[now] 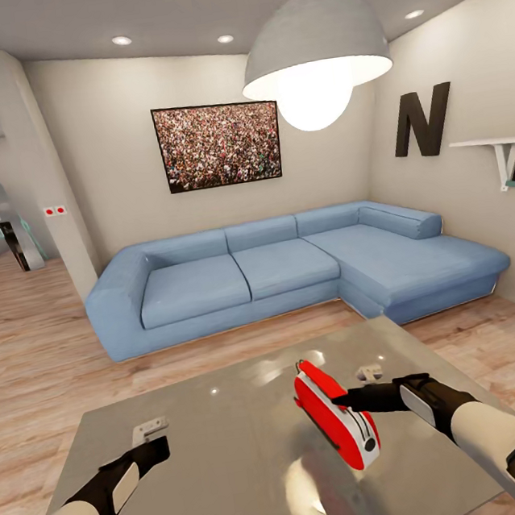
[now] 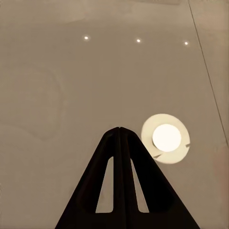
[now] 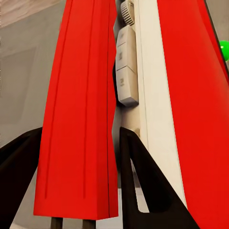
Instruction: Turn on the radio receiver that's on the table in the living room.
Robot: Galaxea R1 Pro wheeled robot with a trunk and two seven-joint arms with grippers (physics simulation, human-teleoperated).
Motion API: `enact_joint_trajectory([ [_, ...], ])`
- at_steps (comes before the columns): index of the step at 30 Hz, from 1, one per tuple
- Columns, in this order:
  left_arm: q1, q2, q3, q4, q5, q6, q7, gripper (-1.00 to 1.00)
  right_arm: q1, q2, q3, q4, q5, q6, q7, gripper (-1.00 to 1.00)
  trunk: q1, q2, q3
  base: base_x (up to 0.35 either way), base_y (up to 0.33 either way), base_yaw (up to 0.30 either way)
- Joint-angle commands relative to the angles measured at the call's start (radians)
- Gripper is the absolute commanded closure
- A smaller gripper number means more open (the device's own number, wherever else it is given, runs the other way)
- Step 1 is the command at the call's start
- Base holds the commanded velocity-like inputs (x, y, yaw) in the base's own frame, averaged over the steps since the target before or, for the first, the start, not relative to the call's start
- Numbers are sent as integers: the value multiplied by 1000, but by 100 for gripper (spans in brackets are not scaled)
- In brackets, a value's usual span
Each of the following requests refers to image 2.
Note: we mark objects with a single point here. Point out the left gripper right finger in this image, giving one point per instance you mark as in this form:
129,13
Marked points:
166,210

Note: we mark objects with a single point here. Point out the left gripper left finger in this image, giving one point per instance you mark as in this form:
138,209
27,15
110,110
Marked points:
80,211

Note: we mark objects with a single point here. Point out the coffee table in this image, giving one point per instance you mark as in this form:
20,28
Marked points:
71,70

